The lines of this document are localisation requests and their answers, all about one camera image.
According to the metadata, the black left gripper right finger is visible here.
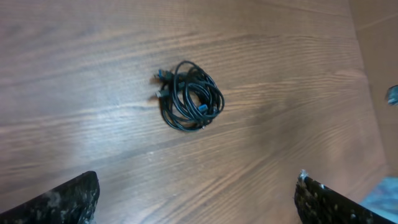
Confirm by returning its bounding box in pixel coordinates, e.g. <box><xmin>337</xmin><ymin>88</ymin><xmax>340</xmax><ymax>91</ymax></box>
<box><xmin>294</xmin><ymin>169</ymin><xmax>394</xmax><ymax>224</ymax></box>

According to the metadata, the black usb cable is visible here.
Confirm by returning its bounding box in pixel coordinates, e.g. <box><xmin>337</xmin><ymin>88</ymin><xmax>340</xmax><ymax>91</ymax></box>
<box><xmin>155</xmin><ymin>60</ymin><xmax>225</xmax><ymax>125</ymax></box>
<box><xmin>167</xmin><ymin>67</ymin><xmax>218</xmax><ymax>128</ymax></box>
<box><xmin>154</xmin><ymin>68</ymin><xmax>206</xmax><ymax>131</ymax></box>

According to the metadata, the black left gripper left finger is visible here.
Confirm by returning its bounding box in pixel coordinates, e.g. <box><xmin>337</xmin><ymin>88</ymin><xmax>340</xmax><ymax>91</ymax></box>
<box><xmin>1</xmin><ymin>171</ymin><xmax>100</xmax><ymax>224</ymax></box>

